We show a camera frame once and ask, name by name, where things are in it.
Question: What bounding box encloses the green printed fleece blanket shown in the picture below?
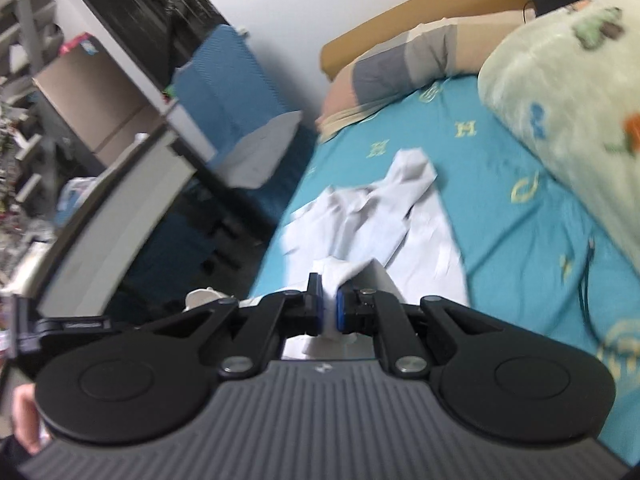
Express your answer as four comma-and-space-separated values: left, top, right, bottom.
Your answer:
477, 0, 640, 281

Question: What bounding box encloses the white cloth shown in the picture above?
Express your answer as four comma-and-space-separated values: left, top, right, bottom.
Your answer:
217, 110, 303, 190

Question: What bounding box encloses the teal printed bed sheet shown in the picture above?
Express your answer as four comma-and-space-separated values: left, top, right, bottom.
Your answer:
247, 72, 640, 466

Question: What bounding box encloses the black cable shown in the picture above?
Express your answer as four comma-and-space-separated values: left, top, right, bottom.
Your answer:
577, 237, 608, 346

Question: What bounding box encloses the tan padded headboard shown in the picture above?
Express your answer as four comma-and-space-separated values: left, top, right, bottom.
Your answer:
320, 0, 533, 83

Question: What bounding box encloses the cardboard box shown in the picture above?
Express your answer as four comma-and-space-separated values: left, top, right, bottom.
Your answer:
32, 45, 168, 157

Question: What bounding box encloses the white desk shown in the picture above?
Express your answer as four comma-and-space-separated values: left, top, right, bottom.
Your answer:
37, 0, 218, 316

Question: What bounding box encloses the small white object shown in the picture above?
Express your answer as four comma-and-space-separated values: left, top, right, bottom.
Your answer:
184, 286, 227, 311

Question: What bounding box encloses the white shirt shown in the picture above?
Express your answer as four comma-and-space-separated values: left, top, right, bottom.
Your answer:
280, 147, 471, 361

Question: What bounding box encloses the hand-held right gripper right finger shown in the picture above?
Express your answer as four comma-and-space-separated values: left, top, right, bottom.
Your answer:
335, 286, 504, 379

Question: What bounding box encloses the beige grey striped pillow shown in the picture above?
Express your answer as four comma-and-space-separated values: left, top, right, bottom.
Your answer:
315, 10, 536, 143

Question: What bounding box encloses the person's left hand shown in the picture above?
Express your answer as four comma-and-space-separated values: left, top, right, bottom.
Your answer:
11, 384, 52, 455

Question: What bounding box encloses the blue office chair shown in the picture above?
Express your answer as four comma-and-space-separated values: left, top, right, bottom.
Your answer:
120, 24, 316, 306

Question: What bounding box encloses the black monitor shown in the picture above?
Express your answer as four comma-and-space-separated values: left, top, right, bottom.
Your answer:
75, 0, 233, 92

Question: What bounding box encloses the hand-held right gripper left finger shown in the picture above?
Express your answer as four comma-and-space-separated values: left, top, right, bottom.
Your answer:
145, 273, 324, 379

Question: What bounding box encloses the grey cluttered shelf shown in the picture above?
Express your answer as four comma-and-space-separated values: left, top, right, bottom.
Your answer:
0, 0, 68, 286

